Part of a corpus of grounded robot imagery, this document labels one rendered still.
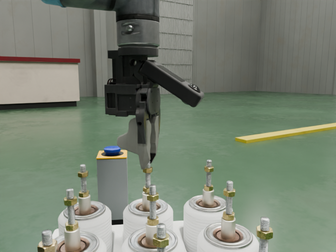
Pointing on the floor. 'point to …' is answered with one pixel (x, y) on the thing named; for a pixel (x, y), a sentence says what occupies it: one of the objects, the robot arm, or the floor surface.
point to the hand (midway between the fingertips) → (150, 159)
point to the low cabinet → (38, 82)
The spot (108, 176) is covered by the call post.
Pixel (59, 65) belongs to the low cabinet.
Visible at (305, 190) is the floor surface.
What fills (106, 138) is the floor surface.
